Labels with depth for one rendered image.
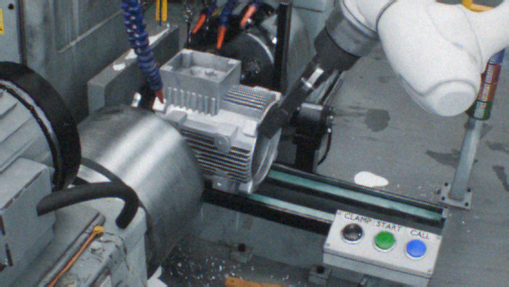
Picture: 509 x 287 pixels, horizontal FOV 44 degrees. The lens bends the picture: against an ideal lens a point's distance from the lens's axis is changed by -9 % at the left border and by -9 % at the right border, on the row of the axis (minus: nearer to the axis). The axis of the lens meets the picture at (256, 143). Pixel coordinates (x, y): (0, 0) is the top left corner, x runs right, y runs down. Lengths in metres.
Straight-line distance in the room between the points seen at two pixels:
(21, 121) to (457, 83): 0.52
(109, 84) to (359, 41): 0.45
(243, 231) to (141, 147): 0.39
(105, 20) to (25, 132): 0.69
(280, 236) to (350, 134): 0.53
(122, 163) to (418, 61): 0.43
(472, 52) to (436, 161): 0.86
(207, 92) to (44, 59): 0.31
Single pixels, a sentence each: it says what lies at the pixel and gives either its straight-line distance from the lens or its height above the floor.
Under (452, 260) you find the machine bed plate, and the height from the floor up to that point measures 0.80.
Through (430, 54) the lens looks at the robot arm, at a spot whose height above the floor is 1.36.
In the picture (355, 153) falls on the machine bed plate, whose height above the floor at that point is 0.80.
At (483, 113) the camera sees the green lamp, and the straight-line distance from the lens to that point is 1.46.
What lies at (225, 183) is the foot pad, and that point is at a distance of 1.23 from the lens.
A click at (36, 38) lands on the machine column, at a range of 1.20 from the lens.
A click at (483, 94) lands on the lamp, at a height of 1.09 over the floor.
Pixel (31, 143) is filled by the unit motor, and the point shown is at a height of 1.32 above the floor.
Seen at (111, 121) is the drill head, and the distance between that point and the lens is 1.05.
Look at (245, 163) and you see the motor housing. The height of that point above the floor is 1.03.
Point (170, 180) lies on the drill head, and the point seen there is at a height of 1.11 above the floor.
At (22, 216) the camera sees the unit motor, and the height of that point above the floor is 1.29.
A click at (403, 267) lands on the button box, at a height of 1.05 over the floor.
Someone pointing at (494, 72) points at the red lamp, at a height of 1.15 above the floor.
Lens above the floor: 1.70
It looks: 32 degrees down
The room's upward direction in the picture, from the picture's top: 4 degrees clockwise
